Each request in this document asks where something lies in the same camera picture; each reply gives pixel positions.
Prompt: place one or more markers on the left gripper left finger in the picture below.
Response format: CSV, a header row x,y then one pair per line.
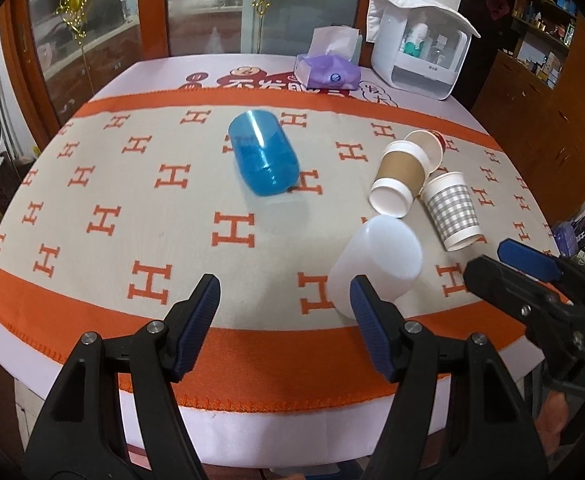
x,y
79,432

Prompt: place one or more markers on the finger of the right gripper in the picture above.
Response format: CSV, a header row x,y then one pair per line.
x,y
516,293
532,259

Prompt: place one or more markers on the white ceramic cup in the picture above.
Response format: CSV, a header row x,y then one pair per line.
x,y
387,252

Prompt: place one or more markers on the grey checked paper cup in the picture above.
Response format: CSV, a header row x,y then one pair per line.
x,y
448,202

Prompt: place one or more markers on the red paper cup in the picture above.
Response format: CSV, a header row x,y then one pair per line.
x,y
432,143

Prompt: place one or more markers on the brown sleeve paper cup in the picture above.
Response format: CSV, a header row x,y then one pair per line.
x,y
402,173

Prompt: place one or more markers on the blue plastic cup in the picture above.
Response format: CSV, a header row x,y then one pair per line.
x,y
264,155

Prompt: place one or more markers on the white printed table cover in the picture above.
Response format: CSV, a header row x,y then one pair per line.
x,y
272,429

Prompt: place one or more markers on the wooden shelf with items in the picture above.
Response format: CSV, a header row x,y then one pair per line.
x,y
533,103

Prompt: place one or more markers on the white storage box with bottles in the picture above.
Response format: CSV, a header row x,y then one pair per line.
x,y
419,46

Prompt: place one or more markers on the orange and cream H blanket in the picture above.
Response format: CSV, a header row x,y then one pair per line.
x,y
232,239

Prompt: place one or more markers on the purple tissue pack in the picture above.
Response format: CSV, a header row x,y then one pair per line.
x,y
329,64

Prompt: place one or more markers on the wooden glass door cabinet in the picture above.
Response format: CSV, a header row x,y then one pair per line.
x,y
60,53

